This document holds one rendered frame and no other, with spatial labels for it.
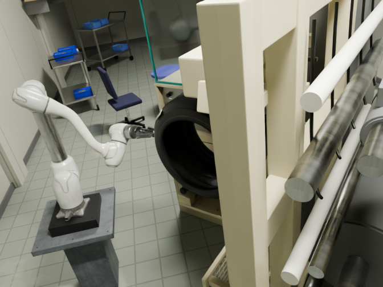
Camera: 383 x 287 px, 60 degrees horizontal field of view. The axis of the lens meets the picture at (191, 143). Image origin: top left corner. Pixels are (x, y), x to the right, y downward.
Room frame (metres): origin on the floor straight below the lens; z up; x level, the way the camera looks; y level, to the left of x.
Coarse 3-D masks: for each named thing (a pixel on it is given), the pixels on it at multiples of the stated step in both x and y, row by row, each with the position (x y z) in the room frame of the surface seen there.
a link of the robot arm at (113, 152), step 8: (48, 104) 1.79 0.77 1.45; (56, 104) 1.82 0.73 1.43; (48, 112) 1.79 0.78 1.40; (56, 112) 1.80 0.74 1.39; (64, 112) 1.81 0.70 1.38; (72, 112) 1.84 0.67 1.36; (72, 120) 1.81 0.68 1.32; (80, 120) 1.83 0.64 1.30; (80, 128) 1.80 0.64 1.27; (88, 136) 1.79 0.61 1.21; (88, 144) 1.78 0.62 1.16; (96, 144) 1.78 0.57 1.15; (104, 144) 1.81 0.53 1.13; (112, 144) 1.81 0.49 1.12; (120, 144) 1.82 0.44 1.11; (104, 152) 1.77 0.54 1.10; (112, 152) 1.77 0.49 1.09; (120, 152) 1.79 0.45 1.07; (112, 160) 1.75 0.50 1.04; (120, 160) 1.77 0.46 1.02
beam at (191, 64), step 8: (200, 48) 1.18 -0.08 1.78; (184, 56) 1.11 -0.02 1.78; (192, 56) 1.10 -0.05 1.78; (200, 56) 1.08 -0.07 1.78; (264, 56) 1.09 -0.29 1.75; (184, 64) 1.10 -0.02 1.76; (192, 64) 1.08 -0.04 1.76; (200, 64) 1.06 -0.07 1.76; (184, 72) 1.11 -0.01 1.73; (192, 72) 1.09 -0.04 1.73; (200, 72) 1.07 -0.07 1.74; (184, 80) 1.11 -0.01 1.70; (192, 80) 1.09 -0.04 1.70; (200, 80) 1.07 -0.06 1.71; (184, 88) 1.11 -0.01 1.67; (192, 88) 1.09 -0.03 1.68; (192, 96) 1.10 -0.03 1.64
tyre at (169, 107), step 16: (176, 112) 1.46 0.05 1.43; (192, 112) 1.40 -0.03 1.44; (160, 128) 1.53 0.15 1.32; (176, 128) 1.76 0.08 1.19; (192, 128) 1.76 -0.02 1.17; (208, 128) 1.34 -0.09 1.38; (160, 144) 1.54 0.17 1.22; (176, 144) 1.72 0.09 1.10; (192, 144) 1.76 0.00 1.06; (176, 160) 1.65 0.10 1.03; (192, 160) 1.70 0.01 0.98; (208, 160) 1.70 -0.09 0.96; (176, 176) 1.50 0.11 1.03; (192, 176) 1.59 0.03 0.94; (208, 176) 1.60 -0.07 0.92; (208, 192) 1.37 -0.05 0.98
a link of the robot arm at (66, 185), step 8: (56, 176) 1.75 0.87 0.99; (64, 176) 1.75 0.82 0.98; (72, 176) 1.76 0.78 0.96; (56, 184) 1.71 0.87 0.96; (64, 184) 1.70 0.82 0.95; (72, 184) 1.72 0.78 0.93; (56, 192) 1.69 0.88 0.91; (64, 192) 1.68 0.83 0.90; (72, 192) 1.70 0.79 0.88; (80, 192) 1.75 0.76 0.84; (64, 200) 1.68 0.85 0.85; (72, 200) 1.69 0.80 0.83; (80, 200) 1.73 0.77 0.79; (64, 208) 1.68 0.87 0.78
